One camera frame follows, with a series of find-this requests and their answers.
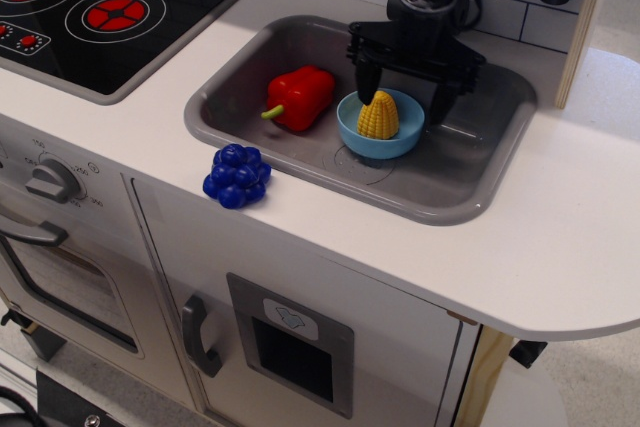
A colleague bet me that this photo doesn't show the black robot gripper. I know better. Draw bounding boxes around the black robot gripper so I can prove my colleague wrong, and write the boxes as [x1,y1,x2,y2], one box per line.
[347,0,485,125]

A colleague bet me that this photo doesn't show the grey ice dispenser panel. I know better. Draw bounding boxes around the grey ice dispenser panel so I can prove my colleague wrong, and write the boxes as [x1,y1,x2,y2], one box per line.
[227,273,355,419]

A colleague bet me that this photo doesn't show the light blue plastic bowl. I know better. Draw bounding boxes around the light blue plastic bowl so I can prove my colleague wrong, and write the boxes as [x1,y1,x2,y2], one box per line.
[337,88,425,160]

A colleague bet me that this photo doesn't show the white oven door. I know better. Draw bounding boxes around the white oven door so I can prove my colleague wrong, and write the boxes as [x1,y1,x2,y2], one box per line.
[1,185,195,408]

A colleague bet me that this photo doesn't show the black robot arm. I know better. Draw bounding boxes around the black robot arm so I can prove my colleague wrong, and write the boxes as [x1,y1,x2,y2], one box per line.
[347,0,485,125]

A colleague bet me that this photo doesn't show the black toy stovetop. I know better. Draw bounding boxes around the black toy stovetop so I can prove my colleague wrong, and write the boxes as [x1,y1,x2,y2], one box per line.
[1,0,238,105]

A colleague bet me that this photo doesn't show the red toy bell pepper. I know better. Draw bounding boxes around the red toy bell pepper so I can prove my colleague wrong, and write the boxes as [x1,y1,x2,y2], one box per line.
[261,65,335,132]

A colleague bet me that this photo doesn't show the blue toy grapes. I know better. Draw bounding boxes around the blue toy grapes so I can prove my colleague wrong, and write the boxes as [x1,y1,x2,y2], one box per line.
[203,143,272,209]

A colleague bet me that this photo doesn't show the grey cabinet door handle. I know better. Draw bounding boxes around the grey cabinet door handle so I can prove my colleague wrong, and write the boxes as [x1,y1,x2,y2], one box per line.
[181,295,222,378]

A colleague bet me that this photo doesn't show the grey toy sink basin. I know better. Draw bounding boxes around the grey toy sink basin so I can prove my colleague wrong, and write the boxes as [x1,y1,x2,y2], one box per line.
[184,16,537,225]

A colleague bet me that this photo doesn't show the grey oven door handle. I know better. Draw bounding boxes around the grey oven door handle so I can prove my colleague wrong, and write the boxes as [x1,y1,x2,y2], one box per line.
[1,215,69,247]

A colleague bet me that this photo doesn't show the white cabinet door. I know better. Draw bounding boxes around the white cabinet door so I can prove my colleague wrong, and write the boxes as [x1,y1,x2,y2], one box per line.
[132,179,461,426]

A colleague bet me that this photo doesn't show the yellow toy corn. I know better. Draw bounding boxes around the yellow toy corn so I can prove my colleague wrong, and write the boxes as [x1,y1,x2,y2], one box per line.
[357,90,399,140]

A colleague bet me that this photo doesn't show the grey oven knob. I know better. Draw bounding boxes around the grey oven knob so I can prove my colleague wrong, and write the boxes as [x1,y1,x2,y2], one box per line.
[25,158,82,204]

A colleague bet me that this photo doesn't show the wooden side post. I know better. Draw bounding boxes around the wooden side post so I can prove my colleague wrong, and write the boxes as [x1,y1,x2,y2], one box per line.
[554,0,604,109]

